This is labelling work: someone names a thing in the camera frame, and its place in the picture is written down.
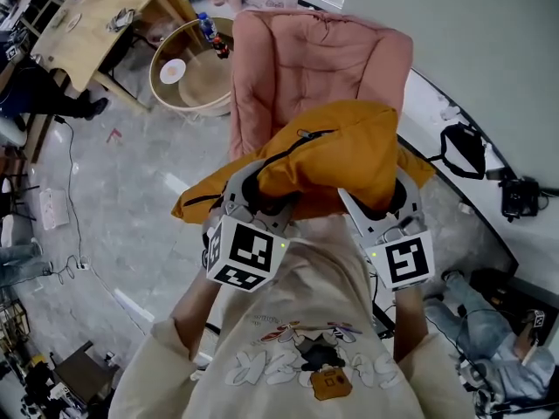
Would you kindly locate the mustard yellow cloth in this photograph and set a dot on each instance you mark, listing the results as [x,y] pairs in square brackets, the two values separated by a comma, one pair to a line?
[340,160]

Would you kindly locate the blue-capped drink bottle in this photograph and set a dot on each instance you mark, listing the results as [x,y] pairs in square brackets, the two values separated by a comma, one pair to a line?
[207,26]

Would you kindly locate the black waist bag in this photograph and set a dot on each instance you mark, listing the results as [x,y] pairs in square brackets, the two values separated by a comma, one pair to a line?
[465,151]

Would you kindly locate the white window sill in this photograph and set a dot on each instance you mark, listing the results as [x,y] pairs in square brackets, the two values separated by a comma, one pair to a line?
[428,120]

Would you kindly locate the pink padded jacket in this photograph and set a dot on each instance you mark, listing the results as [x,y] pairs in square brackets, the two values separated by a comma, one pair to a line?
[314,63]

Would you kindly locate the crumpled grey cloth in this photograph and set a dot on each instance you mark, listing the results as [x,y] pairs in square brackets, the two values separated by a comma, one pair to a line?
[120,20]

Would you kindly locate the person's right forearm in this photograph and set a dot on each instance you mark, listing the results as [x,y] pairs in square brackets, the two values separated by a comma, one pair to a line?
[408,325]

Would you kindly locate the black boxy bag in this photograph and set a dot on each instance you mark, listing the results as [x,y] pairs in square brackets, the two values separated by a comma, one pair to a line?
[519,199]

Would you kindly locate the cream printed sweatshirt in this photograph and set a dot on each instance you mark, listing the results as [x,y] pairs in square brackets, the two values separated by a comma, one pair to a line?
[297,321]

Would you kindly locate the white round plate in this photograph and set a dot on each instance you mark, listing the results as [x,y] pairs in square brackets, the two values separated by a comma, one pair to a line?
[172,71]

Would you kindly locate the light wooden table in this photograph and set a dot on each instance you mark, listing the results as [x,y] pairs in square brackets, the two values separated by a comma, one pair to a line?
[105,2]

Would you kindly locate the person's left forearm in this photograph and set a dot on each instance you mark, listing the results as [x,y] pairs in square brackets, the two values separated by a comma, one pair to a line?
[196,308]

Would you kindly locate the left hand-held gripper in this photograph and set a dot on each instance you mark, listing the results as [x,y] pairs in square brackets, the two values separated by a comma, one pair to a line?
[244,251]

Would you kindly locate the dark cola bottle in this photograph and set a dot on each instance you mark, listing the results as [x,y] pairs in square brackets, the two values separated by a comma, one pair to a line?
[221,48]

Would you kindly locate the small white dish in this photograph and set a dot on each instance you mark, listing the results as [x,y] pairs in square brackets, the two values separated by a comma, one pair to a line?
[73,22]

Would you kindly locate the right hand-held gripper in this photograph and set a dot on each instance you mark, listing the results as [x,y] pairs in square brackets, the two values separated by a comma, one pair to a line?
[402,260]

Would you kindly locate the white power strip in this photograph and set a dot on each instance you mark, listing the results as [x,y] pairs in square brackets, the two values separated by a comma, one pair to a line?
[83,265]

